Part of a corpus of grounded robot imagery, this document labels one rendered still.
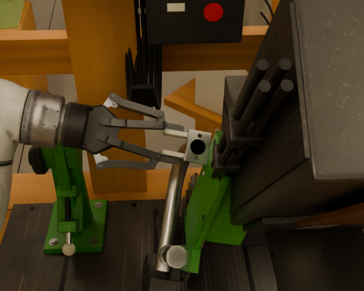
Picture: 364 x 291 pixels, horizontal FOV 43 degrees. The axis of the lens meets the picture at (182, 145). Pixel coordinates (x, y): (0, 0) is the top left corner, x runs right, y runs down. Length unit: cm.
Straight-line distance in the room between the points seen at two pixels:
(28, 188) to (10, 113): 56
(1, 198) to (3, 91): 17
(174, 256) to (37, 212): 48
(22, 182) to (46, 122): 58
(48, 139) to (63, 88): 266
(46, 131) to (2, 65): 43
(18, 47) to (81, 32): 20
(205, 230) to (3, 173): 33
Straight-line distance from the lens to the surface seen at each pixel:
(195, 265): 79
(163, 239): 90
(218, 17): 83
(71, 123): 75
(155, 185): 123
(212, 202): 72
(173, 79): 341
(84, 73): 101
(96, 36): 97
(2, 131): 75
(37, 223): 116
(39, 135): 75
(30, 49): 111
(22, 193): 128
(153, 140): 282
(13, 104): 75
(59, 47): 109
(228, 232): 79
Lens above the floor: 173
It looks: 39 degrees down
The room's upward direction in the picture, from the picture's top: straight up
